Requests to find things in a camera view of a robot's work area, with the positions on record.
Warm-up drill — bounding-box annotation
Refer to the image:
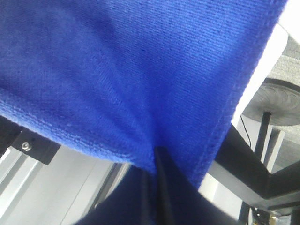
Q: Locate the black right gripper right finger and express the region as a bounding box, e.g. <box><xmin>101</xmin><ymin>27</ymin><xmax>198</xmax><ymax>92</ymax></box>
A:
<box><xmin>154</xmin><ymin>147</ymin><xmax>239</xmax><ymax>225</ymax></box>

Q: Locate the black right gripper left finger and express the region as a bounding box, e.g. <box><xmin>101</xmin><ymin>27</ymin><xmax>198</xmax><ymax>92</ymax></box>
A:
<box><xmin>79</xmin><ymin>166</ymin><xmax>157</xmax><ymax>225</ymax></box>

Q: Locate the blue microfiber towel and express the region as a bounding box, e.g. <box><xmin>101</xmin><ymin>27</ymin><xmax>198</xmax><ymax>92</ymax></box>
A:
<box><xmin>0</xmin><ymin>0</ymin><xmax>286</xmax><ymax>187</ymax></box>

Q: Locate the grey round base disc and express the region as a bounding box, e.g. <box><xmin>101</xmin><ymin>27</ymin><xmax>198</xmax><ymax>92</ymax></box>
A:
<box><xmin>242</xmin><ymin>78</ymin><xmax>300</xmax><ymax>126</ymax></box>

